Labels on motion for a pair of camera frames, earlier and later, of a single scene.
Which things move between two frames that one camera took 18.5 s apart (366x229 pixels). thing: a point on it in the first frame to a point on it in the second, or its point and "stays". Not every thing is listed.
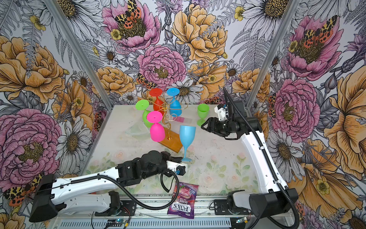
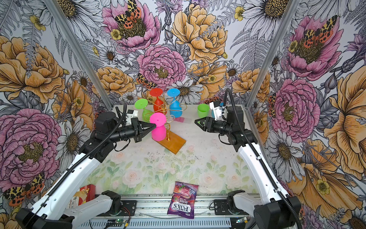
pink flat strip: [180, 119] stays
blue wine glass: [175, 109] stays
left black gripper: [173, 159] to [139, 134]
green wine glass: [203, 111] stays
